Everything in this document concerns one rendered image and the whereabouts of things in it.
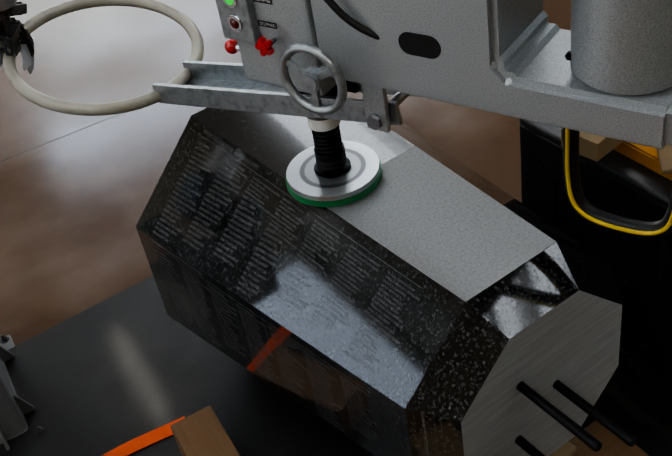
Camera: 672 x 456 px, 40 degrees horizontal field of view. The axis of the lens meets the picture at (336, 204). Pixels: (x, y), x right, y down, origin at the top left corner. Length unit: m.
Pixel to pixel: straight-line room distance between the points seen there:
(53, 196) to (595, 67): 2.71
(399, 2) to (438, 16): 0.08
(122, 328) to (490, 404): 1.56
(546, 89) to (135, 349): 1.82
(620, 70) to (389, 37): 0.41
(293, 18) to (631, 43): 0.63
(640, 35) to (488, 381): 0.71
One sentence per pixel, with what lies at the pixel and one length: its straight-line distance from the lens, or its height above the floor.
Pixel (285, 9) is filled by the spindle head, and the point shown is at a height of 1.30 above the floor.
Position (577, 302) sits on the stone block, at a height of 0.73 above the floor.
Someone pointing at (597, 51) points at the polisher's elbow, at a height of 1.32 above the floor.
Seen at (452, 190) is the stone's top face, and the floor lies 0.82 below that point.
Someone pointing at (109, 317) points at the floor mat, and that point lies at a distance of 3.16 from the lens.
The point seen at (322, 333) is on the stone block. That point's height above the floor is 0.66.
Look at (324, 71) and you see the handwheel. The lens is 1.70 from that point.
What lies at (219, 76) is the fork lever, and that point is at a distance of 2.24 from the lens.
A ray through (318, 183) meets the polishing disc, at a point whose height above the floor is 0.85.
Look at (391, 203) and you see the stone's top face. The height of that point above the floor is 0.82.
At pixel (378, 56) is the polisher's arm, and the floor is 1.23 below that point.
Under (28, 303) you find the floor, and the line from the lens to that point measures 3.37.
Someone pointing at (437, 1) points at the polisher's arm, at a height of 1.36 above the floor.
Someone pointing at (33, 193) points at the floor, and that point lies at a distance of 3.90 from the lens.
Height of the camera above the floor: 2.06
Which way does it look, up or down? 38 degrees down
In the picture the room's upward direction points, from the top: 10 degrees counter-clockwise
